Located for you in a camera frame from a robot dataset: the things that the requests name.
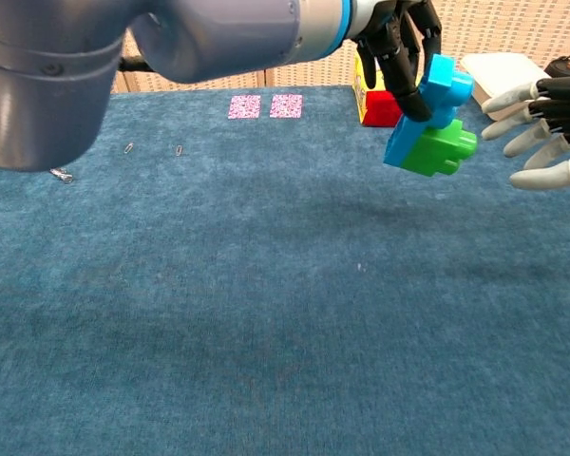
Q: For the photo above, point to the silver paper clip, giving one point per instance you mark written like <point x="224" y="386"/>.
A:
<point x="129" y="147"/>
<point x="178" y="150"/>

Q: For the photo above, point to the beige lidded lunch box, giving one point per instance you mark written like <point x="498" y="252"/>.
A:
<point x="501" y="71"/>

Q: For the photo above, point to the yellow red snack bag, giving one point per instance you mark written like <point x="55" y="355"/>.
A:
<point x="380" y="109"/>

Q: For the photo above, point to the green toy block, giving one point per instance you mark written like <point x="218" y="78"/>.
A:
<point x="437" y="149"/>

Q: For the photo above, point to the silver wrapped stick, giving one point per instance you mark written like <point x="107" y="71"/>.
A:
<point x="62" y="175"/>

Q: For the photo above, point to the pink patterned card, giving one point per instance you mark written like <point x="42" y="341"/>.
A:
<point x="244" y="107"/>
<point x="286" y="106"/>

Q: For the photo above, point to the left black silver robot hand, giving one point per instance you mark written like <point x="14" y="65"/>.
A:
<point x="399" y="57"/>

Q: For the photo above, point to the blue table cloth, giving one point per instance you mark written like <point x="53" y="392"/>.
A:
<point x="266" y="285"/>

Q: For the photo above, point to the bamboo folding screen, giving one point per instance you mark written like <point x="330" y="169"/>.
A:
<point x="503" y="28"/>

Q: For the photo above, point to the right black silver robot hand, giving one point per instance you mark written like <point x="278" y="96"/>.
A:
<point x="560" y="123"/>

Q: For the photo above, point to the blue toy block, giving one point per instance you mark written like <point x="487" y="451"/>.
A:
<point x="449" y="85"/>

